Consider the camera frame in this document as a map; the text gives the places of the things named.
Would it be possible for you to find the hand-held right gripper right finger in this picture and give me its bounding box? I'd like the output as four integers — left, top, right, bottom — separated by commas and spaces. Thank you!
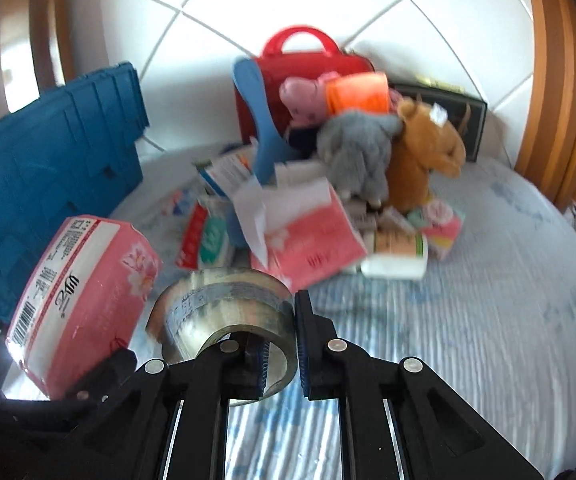
294, 290, 544, 480

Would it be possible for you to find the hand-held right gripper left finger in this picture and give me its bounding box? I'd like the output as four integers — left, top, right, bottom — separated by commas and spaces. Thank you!
65, 332, 270, 480

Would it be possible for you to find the clear packing tape roll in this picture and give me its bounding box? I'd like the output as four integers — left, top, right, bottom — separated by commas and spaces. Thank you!
145, 267, 299, 407

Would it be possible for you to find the pink tissue pack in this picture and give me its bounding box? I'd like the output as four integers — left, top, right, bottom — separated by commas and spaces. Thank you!
233, 160, 369, 293
5, 215, 164, 401

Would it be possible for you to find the white bottle with green label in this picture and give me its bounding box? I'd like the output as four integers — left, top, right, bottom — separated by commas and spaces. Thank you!
360, 230, 429, 281

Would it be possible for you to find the blue plastic storage crate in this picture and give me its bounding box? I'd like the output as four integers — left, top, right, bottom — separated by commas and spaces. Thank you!
0, 61, 150, 333

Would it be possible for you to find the grey elephant plush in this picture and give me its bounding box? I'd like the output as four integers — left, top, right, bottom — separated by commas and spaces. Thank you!
315, 111, 404, 206

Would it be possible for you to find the opened pink tissue pack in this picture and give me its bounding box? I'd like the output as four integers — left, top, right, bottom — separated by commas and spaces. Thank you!
233, 160, 369, 293

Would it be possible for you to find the green and white toothpaste box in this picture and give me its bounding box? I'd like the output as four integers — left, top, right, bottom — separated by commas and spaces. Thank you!
199, 207, 234, 266

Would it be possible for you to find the light blue bed sheet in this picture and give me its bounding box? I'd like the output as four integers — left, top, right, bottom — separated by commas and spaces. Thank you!
0, 140, 576, 480

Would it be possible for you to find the red and white toothpaste box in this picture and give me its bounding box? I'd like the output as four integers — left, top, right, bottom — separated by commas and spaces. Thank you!
175, 200, 214, 271

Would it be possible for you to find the blue and white card packet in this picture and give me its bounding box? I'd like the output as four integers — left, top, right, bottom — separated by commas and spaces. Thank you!
160, 187, 199, 218

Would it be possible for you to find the pastel coloured small packet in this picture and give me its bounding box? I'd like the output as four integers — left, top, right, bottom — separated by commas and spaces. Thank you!
408, 199, 466, 261

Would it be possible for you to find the white printed medicine box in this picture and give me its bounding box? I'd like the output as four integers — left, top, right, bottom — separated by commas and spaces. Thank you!
195, 147, 259, 198

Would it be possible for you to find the brown bear plush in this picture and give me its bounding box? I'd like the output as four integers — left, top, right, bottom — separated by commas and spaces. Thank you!
385, 95, 467, 213

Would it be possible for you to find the pink pig plush orange dress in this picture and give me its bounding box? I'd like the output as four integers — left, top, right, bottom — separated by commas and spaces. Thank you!
279, 72, 401, 126

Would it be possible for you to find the blue plastic shoehorn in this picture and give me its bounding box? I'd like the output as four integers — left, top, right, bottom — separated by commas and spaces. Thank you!
232, 56, 294, 186

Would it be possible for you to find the black gift box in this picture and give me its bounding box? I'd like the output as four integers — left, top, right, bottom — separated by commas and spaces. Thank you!
388, 77, 489, 163

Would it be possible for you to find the red hard carry case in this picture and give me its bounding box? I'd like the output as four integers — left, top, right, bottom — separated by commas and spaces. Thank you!
233, 26, 376, 146

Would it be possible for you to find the wooden door frame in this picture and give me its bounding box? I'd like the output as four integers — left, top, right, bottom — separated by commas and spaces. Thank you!
513, 0, 576, 211
28, 0, 76, 96

